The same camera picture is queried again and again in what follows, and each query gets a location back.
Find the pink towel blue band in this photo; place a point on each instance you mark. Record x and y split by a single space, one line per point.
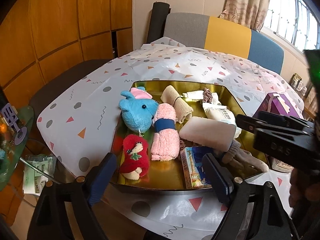
166 140

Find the white sponge block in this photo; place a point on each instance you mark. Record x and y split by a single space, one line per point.
210 133

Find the patterned plastic tablecloth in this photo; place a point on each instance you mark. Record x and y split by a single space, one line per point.
80 124

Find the white knit glove blue band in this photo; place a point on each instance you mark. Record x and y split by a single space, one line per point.
241 159

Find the pink brown scrunchie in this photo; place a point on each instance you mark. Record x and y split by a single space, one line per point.
209 97

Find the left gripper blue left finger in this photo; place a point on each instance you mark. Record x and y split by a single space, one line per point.
100 178

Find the white lace cloth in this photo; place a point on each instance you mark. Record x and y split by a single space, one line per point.
196 95

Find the glass side table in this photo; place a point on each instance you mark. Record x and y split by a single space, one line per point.
14 138

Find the left beige curtain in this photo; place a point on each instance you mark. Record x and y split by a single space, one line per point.
249 13

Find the black rolled mat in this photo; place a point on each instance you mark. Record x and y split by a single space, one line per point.
159 13

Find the beige cloth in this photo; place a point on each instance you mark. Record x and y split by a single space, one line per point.
172 97

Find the grey yellow blue sofa back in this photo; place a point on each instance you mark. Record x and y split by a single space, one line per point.
216 34

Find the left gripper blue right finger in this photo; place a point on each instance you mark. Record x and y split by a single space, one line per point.
219 177

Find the blue white tissue packet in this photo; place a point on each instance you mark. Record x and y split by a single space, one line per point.
194 174

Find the person right hand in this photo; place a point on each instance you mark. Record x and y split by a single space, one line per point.
301 186

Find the purple cardboard box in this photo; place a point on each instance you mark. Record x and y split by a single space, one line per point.
278 103

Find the ornate golden tissue box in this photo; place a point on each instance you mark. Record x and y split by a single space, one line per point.
279 166

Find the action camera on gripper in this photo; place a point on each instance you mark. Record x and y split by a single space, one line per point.
313 59

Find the packets on side table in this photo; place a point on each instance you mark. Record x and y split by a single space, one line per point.
297 84

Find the wet wipes pack with mask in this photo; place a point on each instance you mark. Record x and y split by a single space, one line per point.
221 113

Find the blue plush elephant toy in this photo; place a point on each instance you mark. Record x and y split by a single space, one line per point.
137 109

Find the window with bars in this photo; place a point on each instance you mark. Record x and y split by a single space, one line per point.
293 21

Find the gold metal tray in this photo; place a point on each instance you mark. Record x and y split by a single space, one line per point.
168 176

